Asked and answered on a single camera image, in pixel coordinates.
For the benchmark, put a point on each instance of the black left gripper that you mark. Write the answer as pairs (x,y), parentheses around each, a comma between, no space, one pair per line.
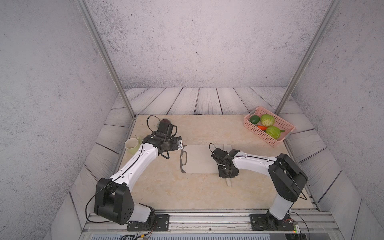
(175,144)

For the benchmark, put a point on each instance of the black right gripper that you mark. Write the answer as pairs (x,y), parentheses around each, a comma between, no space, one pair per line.
(232,174)

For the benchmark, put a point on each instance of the white grey-rimmed cutting board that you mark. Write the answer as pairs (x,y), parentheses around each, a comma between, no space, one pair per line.
(196,159)

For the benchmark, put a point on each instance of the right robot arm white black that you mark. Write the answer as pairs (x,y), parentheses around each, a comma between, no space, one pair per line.
(288,178)

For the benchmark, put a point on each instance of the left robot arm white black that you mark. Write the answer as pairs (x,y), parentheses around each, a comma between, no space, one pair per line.
(113,198)

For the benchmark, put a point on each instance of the dark purple fruit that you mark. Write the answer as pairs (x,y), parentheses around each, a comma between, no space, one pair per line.
(166,121)

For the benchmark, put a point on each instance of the light green mug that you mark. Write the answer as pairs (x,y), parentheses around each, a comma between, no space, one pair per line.
(132,145)

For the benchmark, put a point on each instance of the orange carrot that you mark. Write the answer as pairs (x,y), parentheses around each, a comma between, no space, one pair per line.
(263,128)

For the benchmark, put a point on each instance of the dark green avocado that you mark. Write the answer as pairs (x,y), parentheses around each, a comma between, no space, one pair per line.
(254,119)

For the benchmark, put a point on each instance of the green cabbage front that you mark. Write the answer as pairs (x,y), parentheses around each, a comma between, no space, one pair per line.
(273,132)

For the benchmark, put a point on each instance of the green cabbage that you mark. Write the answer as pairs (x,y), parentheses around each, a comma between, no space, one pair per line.
(273,132)
(267,120)

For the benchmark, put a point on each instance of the green cabbage back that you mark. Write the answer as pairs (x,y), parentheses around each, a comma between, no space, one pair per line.
(267,120)

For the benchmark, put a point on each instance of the pink plastic basket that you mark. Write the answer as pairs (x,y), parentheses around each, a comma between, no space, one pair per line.
(285,127)

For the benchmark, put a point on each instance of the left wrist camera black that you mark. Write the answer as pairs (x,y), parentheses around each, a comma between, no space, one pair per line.
(166,130)

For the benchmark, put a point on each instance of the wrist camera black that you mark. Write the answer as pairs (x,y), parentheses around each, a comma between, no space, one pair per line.
(218,156)
(166,130)

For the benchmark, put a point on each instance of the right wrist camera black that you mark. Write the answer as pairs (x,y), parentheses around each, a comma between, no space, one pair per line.
(218,156)

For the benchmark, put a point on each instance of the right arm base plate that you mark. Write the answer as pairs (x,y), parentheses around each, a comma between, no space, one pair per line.
(267,222)

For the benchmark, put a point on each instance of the aluminium rail frame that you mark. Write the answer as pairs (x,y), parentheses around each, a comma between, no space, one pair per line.
(220,225)

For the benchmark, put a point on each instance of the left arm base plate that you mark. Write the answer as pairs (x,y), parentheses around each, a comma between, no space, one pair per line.
(155,223)

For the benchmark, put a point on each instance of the right metal corner post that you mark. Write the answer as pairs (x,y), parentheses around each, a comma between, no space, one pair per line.
(320,32)

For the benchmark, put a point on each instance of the metal corner post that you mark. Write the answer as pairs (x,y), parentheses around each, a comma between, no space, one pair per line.
(320,32)
(84,10)

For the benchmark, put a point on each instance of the left metal corner post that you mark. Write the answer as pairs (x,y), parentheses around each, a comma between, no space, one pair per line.
(84,10)

